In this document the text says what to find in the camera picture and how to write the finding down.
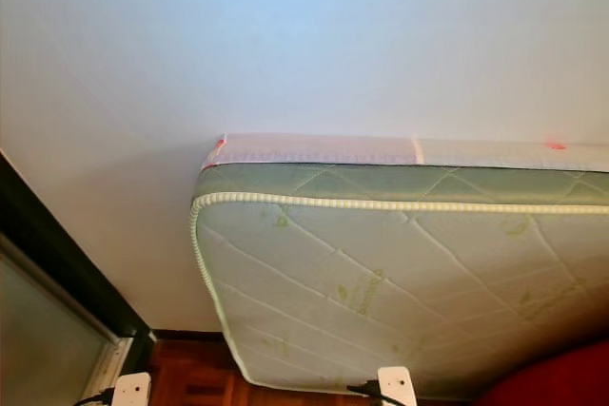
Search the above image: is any frosted glass door panel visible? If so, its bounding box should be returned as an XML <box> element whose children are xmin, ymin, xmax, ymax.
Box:
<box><xmin>0</xmin><ymin>235</ymin><xmax>134</xmax><ymax>406</ymax></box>

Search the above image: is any large red cushion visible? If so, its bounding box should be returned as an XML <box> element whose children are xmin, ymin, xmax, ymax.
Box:
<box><xmin>471</xmin><ymin>339</ymin><xmax>609</xmax><ymax>406</ymax></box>

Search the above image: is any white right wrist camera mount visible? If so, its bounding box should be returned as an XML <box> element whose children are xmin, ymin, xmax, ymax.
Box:
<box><xmin>378</xmin><ymin>366</ymin><xmax>418</xmax><ymax>406</ymax></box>

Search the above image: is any dark door frame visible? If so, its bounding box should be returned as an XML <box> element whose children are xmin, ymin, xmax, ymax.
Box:
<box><xmin>0</xmin><ymin>154</ymin><xmax>156</xmax><ymax>399</ymax></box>

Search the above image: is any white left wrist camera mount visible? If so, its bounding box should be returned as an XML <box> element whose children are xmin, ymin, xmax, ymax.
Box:
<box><xmin>111</xmin><ymin>372</ymin><xmax>152</xmax><ymax>406</ymax></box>

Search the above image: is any green white quilted mattress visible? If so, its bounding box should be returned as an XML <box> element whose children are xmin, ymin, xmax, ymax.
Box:
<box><xmin>190</xmin><ymin>133</ymin><xmax>609</xmax><ymax>399</ymax></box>

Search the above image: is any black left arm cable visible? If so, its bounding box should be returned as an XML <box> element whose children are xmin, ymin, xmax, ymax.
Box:
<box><xmin>74</xmin><ymin>389</ymin><xmax>115</xmax><ymax>406</ymax></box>

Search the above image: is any dark baseboard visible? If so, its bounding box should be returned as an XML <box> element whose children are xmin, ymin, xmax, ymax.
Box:
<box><xmin>149</xmin><ymin>330</ymin><xmax>229</xmax><ymax>342</ymax></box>

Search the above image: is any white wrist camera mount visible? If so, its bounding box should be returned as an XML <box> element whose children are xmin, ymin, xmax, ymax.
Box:
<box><xmin>378</xmin><ymin>366</ymin><xmax>418</xmax><ymax>406</ymax></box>
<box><xmin>111</xmin><ymin>372</ymin><xmax>152</xmax><ymax>406</ymax></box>

